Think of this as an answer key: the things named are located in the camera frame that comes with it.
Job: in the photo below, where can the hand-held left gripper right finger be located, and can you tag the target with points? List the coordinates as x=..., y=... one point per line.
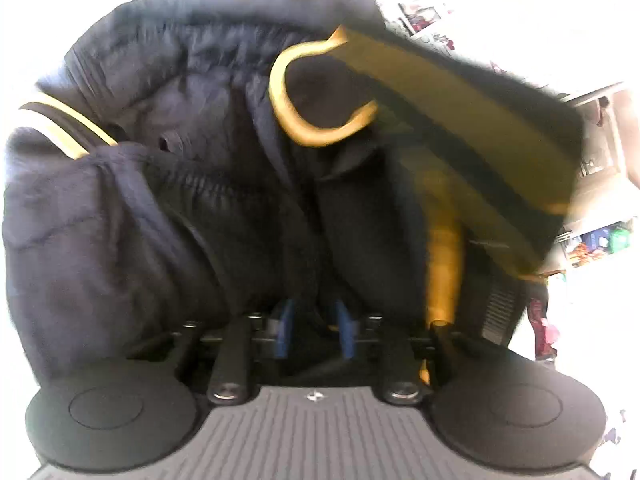
x=345, y=330

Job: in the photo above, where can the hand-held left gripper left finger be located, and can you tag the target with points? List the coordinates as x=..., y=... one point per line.
x=284, y=330

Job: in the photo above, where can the black yellow-striped fleece pants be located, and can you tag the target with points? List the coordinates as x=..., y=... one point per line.
x=175, y=210

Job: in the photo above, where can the colourful hanging bags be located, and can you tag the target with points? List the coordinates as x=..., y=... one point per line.
x=597, y=242

